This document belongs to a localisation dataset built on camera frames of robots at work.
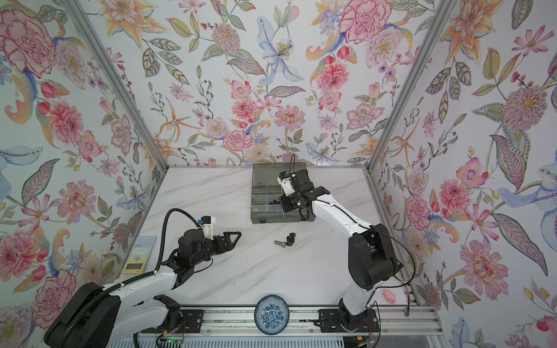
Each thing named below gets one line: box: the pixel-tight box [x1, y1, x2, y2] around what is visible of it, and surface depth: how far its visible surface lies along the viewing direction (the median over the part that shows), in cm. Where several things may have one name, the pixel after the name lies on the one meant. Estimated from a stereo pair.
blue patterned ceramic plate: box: [253, 294, 291, 336], surface depth 76 cm
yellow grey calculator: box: [123, 235, 158, 275], surface depth 90 cm
